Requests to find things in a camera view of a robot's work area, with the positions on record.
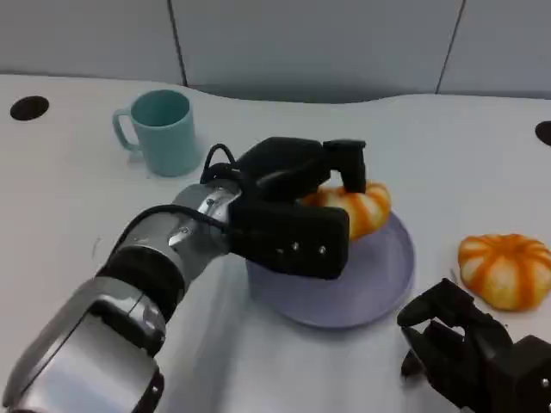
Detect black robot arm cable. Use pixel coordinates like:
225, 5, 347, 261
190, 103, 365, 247
115, 203, 232, 259

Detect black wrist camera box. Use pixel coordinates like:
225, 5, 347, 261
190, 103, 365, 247
492, 335, 551, 413
227, 199, 351, 281

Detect pale green mug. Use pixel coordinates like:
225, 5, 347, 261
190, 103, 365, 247
112, 89, 195, 177

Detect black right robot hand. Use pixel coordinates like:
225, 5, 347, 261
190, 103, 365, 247
396, 278, 517, 413

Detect lilac plate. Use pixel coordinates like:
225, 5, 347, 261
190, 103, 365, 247
245, 210, 417, 330

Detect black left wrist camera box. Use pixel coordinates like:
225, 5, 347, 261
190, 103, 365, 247
227, 199, 351, 281

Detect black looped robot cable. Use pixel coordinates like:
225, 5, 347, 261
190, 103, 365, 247
199, 143, 242, 187

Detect orange and white toy bread roll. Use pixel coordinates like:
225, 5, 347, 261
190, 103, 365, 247
300, 182, 393, 242
457, 233, 551, 311

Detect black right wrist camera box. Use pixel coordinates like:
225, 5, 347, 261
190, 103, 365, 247
492, 335, 551, 413

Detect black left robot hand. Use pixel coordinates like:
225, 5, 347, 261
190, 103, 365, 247
234, 136, 368, 204

